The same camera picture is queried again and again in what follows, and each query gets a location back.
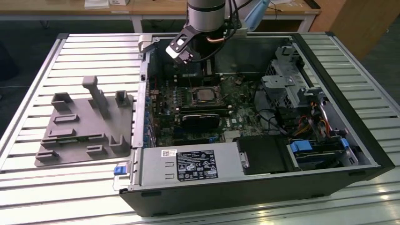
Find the metal socket cover frame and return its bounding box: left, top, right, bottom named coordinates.
left=191, top=87, right=222, bottom=104

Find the CPU socket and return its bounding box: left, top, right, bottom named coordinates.
left=190, top=85, right=226, bottom=105

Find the black plastic cover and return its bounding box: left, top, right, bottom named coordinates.
left=235, top=135, right=292, bottom=176

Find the metal drive cage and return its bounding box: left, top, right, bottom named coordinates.
left=262, top=45, right=324, bottom=110

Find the black graphics card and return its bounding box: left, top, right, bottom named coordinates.
left=180, top=112, right=222, bottom=129

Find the green motherboard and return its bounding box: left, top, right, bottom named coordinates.
left=147, top=74, right=268, bottom=147

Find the silver chipset heat sink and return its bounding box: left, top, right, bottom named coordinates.
left=224, top=130, right=244, bottom=142

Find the wooden desk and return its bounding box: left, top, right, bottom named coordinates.
left=0, top=0, right=322, bottom=33

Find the grey parts rack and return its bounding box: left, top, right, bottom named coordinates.
left=34, top=76, right=136, bottom=168

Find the hard disk in blue carrier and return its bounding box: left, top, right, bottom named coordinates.
left=287, top=138, right=351, bottom=169

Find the wooden cabinet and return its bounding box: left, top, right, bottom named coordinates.
left=308, top=0, right=400, bottom=60

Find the grey power supply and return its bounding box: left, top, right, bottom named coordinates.
left=136, top=142, right=248, bottom=187

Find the black PC case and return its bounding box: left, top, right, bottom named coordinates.
left=118, top=31, right=395, bottom=218

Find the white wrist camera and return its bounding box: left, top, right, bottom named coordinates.
left=164, top=25, right=195, bottom=64

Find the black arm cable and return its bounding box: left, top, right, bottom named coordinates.
left=223, top=0, right=244, bottom=30

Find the black cable bundle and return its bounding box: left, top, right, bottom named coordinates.
left=254, top=82, right=291, bottom=137

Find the coloured wire bundle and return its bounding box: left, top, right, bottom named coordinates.
left=294, top=100, right=332, bottom=143

